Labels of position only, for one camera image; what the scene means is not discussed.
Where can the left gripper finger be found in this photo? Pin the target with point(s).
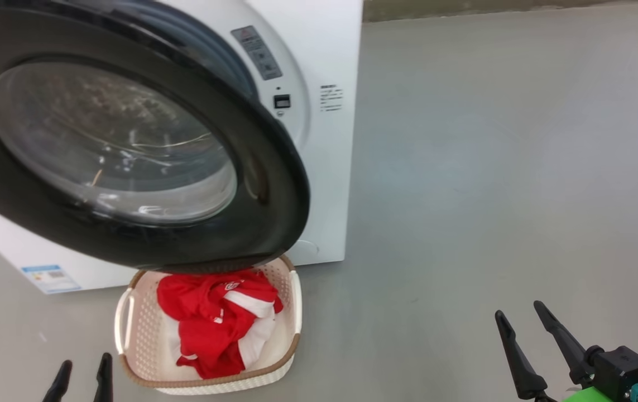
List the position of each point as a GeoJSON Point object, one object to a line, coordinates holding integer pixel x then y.
{"type": "Point", "coordinates": [61, 385]}
{"type": "Point", "coordinates": [104, 382]}

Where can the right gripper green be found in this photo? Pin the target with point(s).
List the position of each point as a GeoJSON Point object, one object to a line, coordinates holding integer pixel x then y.
{"type": "Point", "coordinates": [589, 395]}

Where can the plain red garment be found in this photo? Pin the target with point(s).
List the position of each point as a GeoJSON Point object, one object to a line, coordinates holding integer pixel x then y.
{"type": "Point", "coordinates": [190, 296]}

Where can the black round glass door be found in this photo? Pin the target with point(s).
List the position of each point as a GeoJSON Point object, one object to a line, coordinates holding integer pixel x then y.
{"type": "Point", "coordinates": [274, 184]}

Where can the cream basket with brown rim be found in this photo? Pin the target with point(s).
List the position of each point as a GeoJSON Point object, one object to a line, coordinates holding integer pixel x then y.
{"type": "Point", "coordinates": [140, 335]}

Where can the white front-load washing machine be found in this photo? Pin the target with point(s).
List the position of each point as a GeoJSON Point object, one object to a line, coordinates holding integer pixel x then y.
{"type": "Point", "coordinates": [330, 167]}

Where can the black door latch socket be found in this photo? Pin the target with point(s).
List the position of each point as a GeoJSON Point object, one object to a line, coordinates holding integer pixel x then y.
{"type": "Point", "coordinates": [282, 101]}

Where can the grey rubber door gasket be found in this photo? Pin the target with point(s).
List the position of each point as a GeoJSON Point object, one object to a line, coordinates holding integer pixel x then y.
{"type": "Point", "coordinates": [218, 47]}

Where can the blue energy label sticker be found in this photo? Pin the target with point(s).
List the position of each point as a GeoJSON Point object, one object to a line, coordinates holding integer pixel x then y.
{"type": "Point", "coordinates": [51, 278]}

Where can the round white filter cover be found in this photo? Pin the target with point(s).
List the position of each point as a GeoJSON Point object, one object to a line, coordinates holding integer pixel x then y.
{"type": "Point", "coordinates": [303, 249]}

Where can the small printed text label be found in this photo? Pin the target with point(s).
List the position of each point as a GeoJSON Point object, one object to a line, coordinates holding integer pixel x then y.
{"type": "Point", "coordinates": [331, 97]}

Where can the grey warning sticker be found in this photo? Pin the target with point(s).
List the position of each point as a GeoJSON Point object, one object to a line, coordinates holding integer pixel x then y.
{"type": "Point", "coordinates": [257, 53]}

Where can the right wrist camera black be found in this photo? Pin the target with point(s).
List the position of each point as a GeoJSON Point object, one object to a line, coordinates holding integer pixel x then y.
{"type": "Point", "coordinates": [623, 371]}

